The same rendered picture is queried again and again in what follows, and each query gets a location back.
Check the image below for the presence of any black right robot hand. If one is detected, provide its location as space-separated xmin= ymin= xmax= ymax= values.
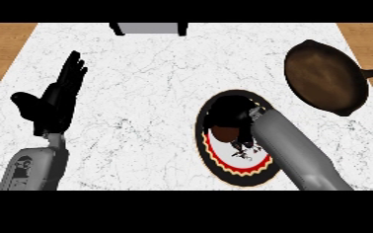
xmin=202 ymin=94 xmax=260 ymax=149

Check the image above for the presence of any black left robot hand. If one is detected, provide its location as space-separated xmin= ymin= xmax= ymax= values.
xmin=9 ymin=49 xmax=90 ymax=137

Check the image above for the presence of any brown cupcake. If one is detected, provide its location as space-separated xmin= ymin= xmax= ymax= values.
xmin=211 ymin=125 xmax=242 ymax=143

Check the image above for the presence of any black red white plate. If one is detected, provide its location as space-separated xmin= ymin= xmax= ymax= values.
xmin=193 ymin=89 xmax=285 ymax=188

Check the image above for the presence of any dark brown frying pan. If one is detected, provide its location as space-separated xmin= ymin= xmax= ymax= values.
xmin=283 ymin=39 xmax=373 ymax=117

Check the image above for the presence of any grey appliance with black legs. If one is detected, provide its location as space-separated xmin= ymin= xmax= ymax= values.
xmin=108 ymin=23 xmax=189 ymax=37

